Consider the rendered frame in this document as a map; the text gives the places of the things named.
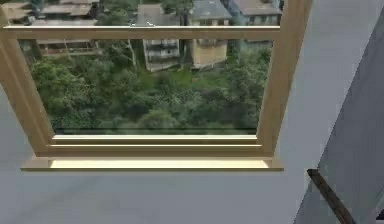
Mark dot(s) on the wooden framed window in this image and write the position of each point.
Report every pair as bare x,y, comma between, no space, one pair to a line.
280,100

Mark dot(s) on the dark brown wooden bar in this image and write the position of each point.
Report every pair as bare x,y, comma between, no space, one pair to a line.
328,195

